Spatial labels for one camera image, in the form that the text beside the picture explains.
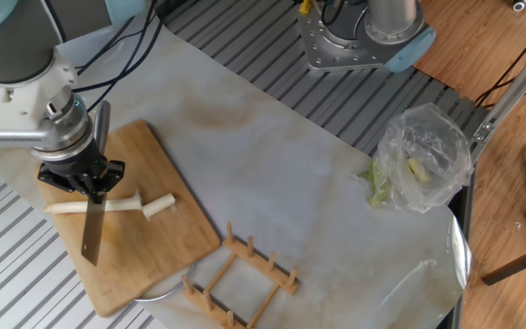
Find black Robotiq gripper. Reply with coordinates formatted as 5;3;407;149
37;141;126;205

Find steel cleaver knife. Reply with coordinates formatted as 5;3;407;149
80;100;112;267

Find white scallion stalk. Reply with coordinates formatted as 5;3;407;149
43;191;143;215

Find short cut scallion piece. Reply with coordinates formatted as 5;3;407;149
141;193;177;222

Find wooden cutting board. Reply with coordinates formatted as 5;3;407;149
37;120;222;318

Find marble pattern table sheet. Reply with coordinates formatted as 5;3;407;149
0;0;474;329

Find wooden peg rack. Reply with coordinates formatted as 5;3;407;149
181;221;300;329

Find green vegetable scraps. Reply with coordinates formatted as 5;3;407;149
358;158;393;209

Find pale green vegetable chunk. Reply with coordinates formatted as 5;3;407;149
406;157;431;185

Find clear plastic bag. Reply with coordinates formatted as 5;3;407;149
374;102;474;215

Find dark brown wooden bar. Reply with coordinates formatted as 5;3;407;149
480;239;526;287

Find round metal wire ring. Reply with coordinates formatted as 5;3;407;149
132;260;199;302

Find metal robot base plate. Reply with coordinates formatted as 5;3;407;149
297;0;395;73

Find black floor cables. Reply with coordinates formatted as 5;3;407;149
475;13;526;109

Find aluminium frame beam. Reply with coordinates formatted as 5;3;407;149
470;27;526;161

